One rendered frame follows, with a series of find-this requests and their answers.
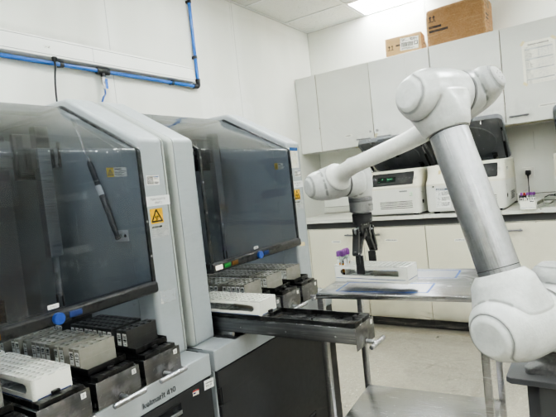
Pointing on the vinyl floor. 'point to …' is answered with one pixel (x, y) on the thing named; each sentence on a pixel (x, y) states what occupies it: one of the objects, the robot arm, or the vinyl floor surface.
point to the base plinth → (422, 323)
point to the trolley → (375, 408)
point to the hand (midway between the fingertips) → (366, 265)
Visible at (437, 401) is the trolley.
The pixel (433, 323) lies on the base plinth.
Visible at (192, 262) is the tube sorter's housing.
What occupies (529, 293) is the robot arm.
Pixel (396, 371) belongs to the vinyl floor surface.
